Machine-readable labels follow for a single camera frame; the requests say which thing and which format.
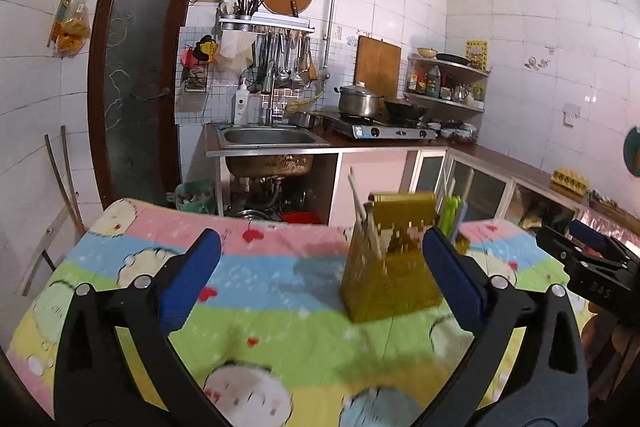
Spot yellow perforated utensil holder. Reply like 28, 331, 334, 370
340, 192, 470, 323

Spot green round object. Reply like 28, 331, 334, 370
622, 127, 640, 178

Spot yellow red hanging decoration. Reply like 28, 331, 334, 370
181, 34, 221, 68

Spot person's right hand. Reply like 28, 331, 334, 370
581, 302, 601, 360

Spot white soap bottle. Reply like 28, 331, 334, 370
233, 78, 250, 125

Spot small steel pot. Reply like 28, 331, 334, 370
290, 109, 321, 128

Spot green plastic utensil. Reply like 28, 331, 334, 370
439, 196, 462, 238

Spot foil covered shelf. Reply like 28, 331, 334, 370
587, 202, 640, 253

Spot cooking oil bottle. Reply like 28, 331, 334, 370
425, 65, 442, 98

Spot black wok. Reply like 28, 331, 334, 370
382, 99, 430, 122

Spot egg carton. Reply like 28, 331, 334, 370
550, 167, 590, 196

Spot dark wooden door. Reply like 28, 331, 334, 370
87, 0, 202, 210

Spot leaning metal bars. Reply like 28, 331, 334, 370
20, 126, 86, 298

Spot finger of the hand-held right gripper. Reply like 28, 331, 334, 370
570, 219, 640, 265
537, 226, 601, 276

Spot white wall hooks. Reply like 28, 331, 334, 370
525, 47, 552, 70

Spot yellow wall poster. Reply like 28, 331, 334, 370
465, 39, 490, 70

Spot wire wall basket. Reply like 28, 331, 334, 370
182, 67, 209, 94

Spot steel cooking pot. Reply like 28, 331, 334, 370
338, 82, 386, 118

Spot kitchen counter with cabinets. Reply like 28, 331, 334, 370
205, 122, 593, 228

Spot corner shelf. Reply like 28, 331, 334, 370
402, 48, 490, 140

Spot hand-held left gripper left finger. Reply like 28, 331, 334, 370
52, 228, 236, 427

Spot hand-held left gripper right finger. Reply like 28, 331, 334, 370
412, 227, 590, 427

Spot printed cartoon blanket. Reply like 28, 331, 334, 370
5, 198, 596, 427

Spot rectangular wooden cutting board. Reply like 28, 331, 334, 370
354, 35, 402, 100

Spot gas stove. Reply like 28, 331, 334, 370
322, 113, 438, 142

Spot hanging yellow plastic bag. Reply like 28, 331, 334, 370
47, 0, 92, 58

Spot white hanging cloth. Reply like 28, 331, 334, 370
220, 32, 253, 72

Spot green waste bin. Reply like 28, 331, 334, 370
167, 179, 217, 214

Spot steel faucet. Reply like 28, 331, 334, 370
264, 77, 281, 126

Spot steel sink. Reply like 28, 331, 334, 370
216, 124, 331, 180

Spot steel wall rack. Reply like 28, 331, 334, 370
217, 0, 317, 35

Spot row of hanging kitchen utensils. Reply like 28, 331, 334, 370
250, 32, 318, 94

